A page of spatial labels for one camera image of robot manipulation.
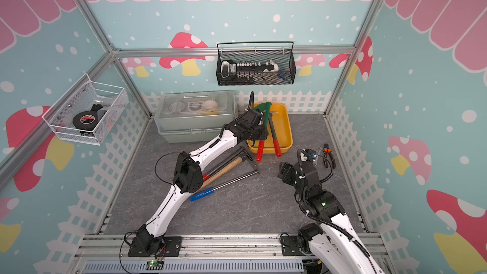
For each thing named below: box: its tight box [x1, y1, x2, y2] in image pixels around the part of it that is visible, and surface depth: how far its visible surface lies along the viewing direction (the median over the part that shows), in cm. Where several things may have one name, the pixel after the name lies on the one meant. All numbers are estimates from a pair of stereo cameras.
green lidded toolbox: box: [153, 90, 238, 144], surface depth 99 cm
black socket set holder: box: [220, 59, 280, 80], surface depth 91 cm
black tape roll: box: [72, 110, 99, 132], surface depth 71 cm
